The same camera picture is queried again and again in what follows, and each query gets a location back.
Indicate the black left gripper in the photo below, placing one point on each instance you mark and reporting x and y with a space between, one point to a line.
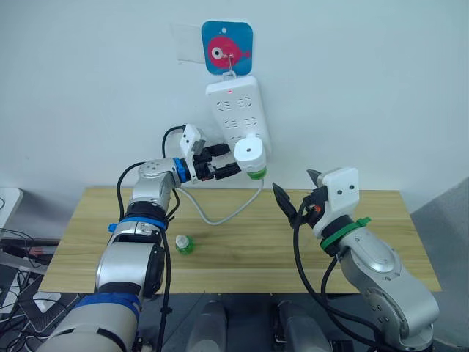
203 166

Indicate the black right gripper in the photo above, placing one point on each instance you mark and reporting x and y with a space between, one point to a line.
314 209

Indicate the white mosquito repellent heater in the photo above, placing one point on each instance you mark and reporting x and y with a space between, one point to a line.
250 151

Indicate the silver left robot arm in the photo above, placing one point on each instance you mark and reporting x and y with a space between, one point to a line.
124 264

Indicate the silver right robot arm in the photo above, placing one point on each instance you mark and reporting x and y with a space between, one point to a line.
384 271

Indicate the green liquid bottle in heater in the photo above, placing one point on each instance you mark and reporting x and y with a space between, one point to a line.
256 175

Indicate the green liquid bottle white cap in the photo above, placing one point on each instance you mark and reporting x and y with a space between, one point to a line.
185 246

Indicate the white power strip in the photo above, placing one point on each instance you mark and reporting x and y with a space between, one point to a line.
234 110

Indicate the dark grey rounded shape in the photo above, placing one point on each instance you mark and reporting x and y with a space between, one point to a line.
209 326
302 326

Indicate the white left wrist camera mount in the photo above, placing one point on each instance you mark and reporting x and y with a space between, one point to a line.
190 141

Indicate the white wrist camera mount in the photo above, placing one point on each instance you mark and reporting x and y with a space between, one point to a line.
190 141
340 194

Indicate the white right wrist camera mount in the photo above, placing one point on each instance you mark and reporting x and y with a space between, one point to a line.
340 194

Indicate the clear adhesive wall plate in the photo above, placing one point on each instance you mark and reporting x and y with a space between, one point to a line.
187 44

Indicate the blue fish wall hook plate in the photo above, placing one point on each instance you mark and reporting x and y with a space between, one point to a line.
220 36

